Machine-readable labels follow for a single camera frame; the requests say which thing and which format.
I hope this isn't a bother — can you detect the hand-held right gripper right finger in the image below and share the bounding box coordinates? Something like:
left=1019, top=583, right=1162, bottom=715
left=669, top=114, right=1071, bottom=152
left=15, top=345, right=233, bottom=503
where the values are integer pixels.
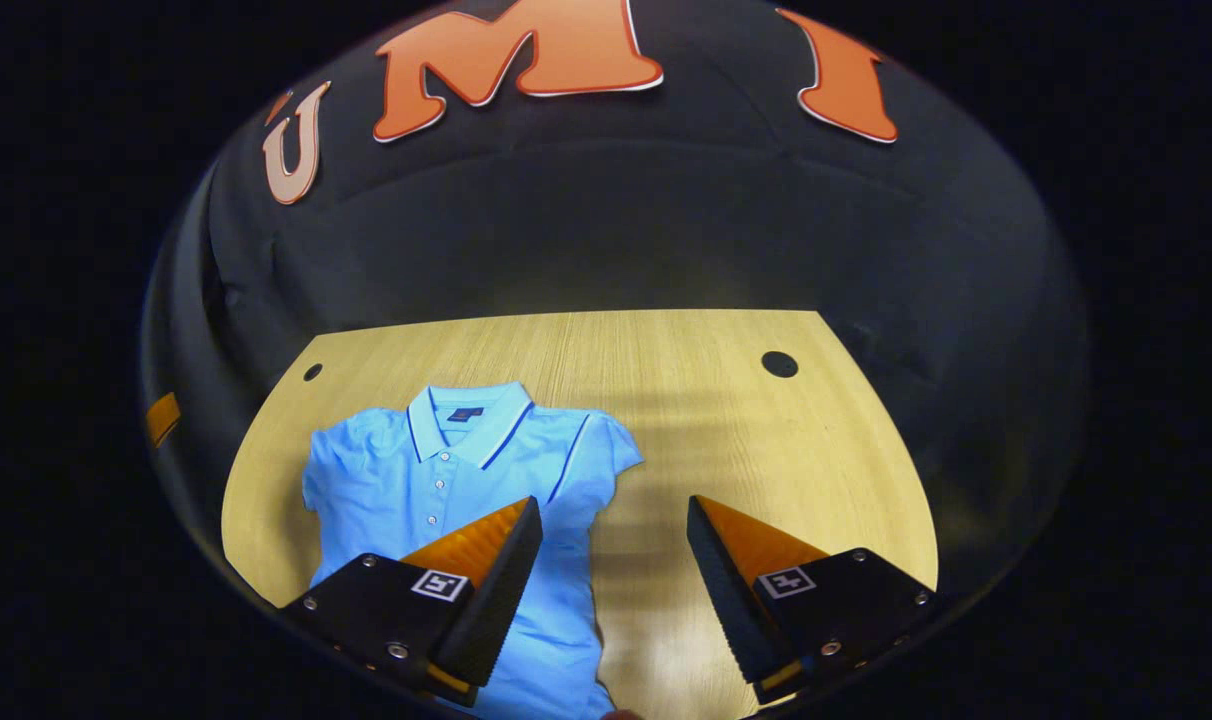
left=686, top=494, right=942, bottom=707

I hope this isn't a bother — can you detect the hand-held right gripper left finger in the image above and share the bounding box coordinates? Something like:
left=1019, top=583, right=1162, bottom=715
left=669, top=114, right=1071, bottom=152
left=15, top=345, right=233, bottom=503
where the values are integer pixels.
left=281, top=495, right=545, bottom=709

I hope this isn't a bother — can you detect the light blue polo T-shirt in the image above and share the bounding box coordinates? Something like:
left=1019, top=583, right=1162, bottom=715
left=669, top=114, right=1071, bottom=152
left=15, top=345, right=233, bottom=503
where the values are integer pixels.
left=301, top=380, right=647, bottom=720

